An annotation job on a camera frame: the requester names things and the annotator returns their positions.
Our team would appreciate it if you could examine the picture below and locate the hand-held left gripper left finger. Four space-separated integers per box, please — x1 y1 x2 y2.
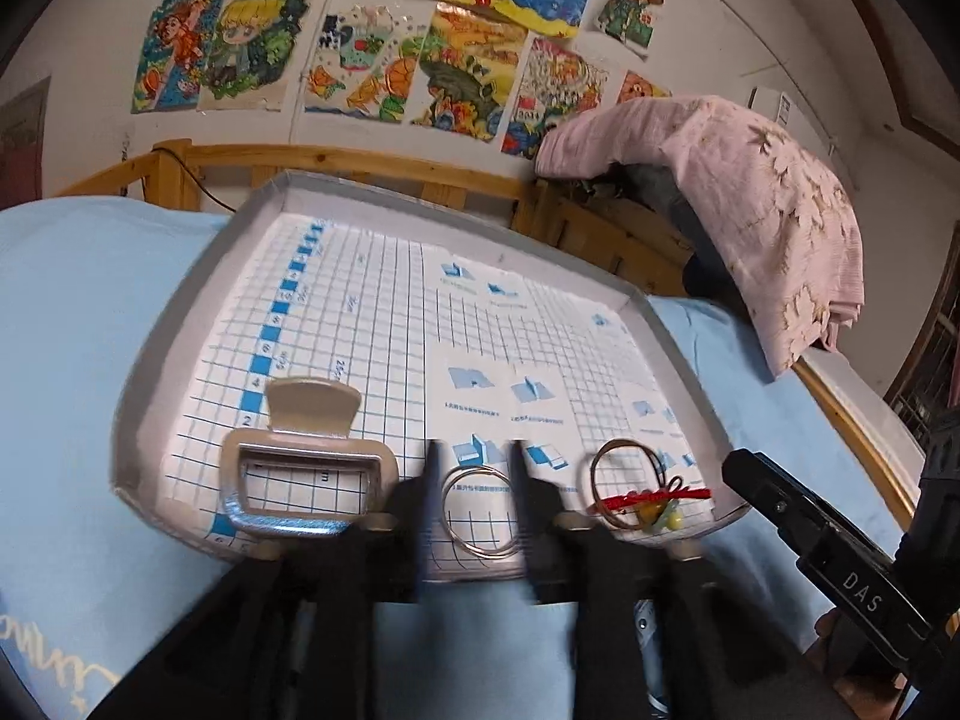
90 439 445 720

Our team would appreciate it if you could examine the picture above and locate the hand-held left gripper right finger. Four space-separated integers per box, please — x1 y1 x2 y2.
510 439 815 720

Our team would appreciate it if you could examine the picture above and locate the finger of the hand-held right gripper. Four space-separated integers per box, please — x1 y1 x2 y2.
722 448 827 563

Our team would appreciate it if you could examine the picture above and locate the silver bangle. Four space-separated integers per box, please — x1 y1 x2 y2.
439 465 526 560

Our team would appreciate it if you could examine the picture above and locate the grey tray with grid lining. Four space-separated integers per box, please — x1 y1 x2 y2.
112 171 755 586

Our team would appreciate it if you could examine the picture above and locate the person's right hand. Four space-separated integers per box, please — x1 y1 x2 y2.
811 606 910 720

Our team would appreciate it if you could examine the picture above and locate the beige hair clip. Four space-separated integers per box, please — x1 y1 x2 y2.
217 376 400 541

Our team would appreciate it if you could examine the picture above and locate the dark lattice rack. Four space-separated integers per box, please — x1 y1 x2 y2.
883 219 960 436

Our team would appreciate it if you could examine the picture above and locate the pink floral blanket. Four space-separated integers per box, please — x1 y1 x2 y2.
534 94 865 380

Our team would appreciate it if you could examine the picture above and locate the dark grey bundle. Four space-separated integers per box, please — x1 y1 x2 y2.
585 161 758 316

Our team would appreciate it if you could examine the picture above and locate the light blue printed bed sheet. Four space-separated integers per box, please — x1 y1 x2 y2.
0 195 931 720

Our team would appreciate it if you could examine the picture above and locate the wooden bed headboard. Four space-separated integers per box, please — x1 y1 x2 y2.
56 139 545 230

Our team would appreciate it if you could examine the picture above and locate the white air conditioner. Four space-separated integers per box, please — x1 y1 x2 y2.
750 86 833 143

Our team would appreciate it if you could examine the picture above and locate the gold bangle with red cord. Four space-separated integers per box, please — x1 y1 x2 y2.
589 437 713 537

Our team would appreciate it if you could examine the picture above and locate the wooden side bed frame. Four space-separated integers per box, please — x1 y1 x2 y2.
517 180 923 526

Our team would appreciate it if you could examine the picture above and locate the black cable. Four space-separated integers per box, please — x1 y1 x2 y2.
160 145 242 216

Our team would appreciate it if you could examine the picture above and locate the group of colourful wall drawings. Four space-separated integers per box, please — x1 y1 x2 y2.
131 0 672 158

